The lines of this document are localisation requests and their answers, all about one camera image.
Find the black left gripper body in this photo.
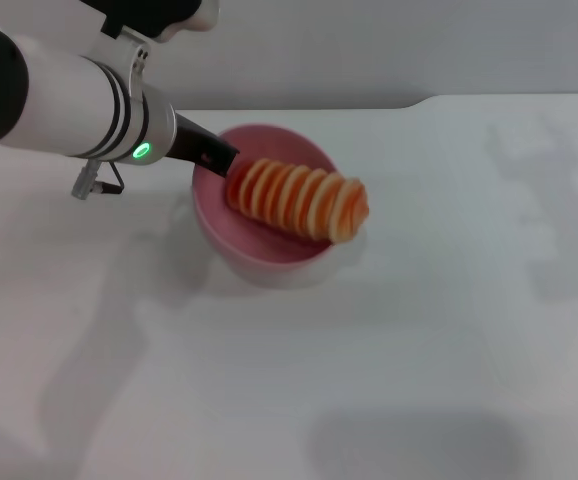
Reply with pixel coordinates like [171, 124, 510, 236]
[168, 113, 206, 164]

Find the striped orange bread roll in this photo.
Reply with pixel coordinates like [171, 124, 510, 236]
[224, 158, 371, 245]

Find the pink plastic bowl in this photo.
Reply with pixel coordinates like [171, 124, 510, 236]
[191, 124, 366, 290]

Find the left arm cable with connector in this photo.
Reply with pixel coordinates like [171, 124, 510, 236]
[71, 160, 124, 200]

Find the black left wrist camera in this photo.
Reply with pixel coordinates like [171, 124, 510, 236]
[71, 0, 220, 39]

